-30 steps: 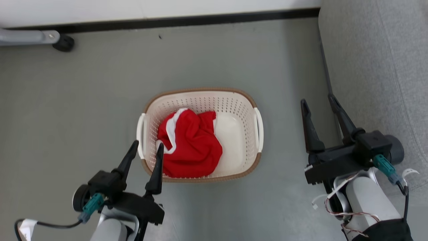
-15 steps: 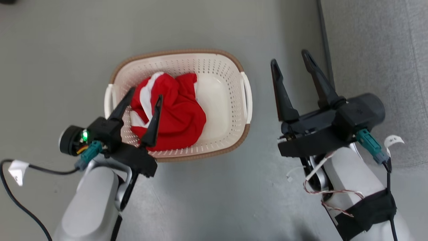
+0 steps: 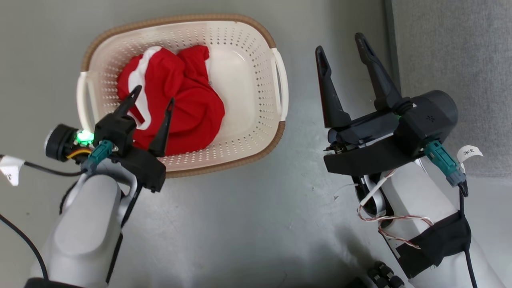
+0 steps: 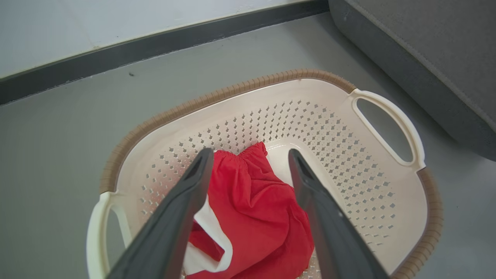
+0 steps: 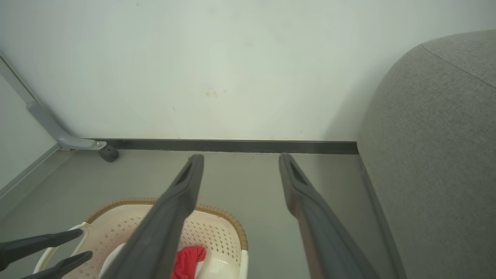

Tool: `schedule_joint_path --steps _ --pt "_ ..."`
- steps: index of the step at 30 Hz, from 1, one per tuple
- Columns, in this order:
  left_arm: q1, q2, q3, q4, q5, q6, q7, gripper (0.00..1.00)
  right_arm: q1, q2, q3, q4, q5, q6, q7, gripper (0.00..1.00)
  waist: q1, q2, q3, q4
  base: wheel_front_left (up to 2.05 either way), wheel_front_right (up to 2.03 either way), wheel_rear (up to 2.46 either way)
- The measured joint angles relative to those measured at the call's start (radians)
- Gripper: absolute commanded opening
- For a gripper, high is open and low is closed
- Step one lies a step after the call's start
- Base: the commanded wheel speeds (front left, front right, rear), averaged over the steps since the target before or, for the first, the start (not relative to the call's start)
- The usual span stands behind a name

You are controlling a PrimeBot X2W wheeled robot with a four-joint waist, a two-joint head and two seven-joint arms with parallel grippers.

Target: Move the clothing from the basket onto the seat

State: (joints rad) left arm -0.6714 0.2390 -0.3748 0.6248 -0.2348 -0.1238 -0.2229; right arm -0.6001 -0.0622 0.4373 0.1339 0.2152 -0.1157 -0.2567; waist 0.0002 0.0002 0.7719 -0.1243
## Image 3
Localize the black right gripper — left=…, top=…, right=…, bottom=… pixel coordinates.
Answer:
left=315, top=32, right=420, bottom=177

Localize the white perforated laundry basket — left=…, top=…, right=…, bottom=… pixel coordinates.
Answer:
left=76, top=14, right=289, bottom=179

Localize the teal cable connector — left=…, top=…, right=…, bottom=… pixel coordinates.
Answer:
left=423, top=140, right=468, bottom=188
left=82, top=140, right=116, bottom=174

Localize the red white twisted wire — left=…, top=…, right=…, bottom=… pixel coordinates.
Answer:
left=357, top=203, right=435, bottom=251

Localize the thin black cable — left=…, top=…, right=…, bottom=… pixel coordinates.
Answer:
left=458, top=182, right=479, bottom=288
left=0, top=154, right=85, bottom=177
left=0, top=214, right=49, bottom=281

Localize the red and white garment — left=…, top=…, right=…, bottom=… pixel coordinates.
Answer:
left=117, top=45, right=226, bottom=157

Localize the white paper cable tag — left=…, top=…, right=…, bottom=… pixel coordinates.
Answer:
left=457, top=145, right=484, bottom=163
left=0, top=155, right=25, bottom=187

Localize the white flat ribbon cable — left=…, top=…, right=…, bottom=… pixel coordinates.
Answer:
left=333, top=168, right=397, bottom=218

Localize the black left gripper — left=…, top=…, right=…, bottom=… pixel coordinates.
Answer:
left=93, top=85, right=176, bottom=193

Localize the black fabric arm strap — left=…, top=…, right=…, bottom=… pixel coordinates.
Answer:
left=395, top=210, right=473, bottom=280

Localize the grey fabric sofa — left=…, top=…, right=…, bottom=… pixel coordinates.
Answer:
left=383, top=0, right=512, bottom=179

